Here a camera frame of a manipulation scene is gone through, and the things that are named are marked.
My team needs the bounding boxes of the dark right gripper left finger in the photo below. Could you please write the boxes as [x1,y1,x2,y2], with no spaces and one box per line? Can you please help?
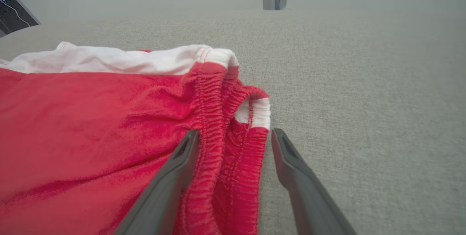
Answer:
[114,129,201,235]

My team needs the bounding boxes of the black equipment with cables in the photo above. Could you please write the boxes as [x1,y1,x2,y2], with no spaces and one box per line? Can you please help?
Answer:
[0,0,41,38]

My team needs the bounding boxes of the red and white basketball jersey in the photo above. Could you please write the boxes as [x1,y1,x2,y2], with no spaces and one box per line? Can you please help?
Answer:
[0,41,272,235]

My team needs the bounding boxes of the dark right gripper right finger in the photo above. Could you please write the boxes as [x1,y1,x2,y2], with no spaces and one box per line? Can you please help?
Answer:
[271,128,358,235]

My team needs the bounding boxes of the grey fabric sofa cushion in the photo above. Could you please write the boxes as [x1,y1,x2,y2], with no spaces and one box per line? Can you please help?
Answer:
[0,7,466,235]

